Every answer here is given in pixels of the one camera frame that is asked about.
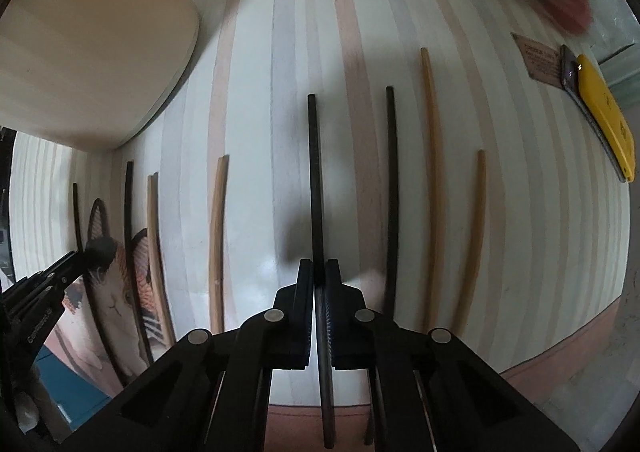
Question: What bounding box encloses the blue box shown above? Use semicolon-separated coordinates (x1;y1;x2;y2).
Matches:
36;346;115;433

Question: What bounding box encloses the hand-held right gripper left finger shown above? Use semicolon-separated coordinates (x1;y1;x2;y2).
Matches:
62;258;316;452

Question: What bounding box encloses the cat print mat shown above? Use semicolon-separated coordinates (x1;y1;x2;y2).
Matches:
50;198;176;388

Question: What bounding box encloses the beige wooden board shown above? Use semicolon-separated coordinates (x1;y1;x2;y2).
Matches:
0;0;201;151

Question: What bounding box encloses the striped tablecloth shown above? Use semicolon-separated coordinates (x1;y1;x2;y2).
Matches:
10;0;640;408

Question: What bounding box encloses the tan wooden chopstick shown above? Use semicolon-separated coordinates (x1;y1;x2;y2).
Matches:
419;47;446;332
207;154;231;334
451;148;487;334

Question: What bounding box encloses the brown card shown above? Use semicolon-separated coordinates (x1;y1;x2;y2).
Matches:
511;32;569;93

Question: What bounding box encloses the black chopstick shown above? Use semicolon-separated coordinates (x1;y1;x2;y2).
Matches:
382;86;401;328
306;93;336;449

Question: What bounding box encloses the red round object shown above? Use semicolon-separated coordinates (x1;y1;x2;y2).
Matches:
537;0;594;36

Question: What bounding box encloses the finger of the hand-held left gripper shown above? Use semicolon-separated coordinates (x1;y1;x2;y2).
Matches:
15;238;117;294

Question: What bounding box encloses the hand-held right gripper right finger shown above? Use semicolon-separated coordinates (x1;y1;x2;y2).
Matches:
325;258;581;452

